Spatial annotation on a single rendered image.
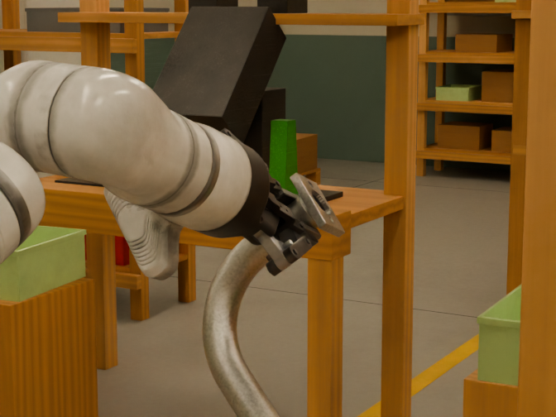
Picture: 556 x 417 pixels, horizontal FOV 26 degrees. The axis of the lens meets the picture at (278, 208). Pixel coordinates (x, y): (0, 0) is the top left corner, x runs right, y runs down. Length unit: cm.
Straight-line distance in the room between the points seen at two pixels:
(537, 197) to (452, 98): 973
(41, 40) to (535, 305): 510
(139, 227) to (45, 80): 19
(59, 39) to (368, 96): 629
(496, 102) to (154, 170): 1014
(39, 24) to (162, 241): 547
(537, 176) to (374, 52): 1075
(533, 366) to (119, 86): 70
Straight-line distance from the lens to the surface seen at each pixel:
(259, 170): 90
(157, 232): 89
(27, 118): 74
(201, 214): 86
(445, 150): 1102
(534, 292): 128
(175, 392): 502
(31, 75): 75
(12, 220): 69
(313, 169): 1046
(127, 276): 605
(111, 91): 72
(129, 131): 73
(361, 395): 499
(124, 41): 590
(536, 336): 129
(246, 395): 101
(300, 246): 95
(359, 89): 1208
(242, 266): 103
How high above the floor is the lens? 159
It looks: 10 degrees down
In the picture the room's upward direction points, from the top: straight up
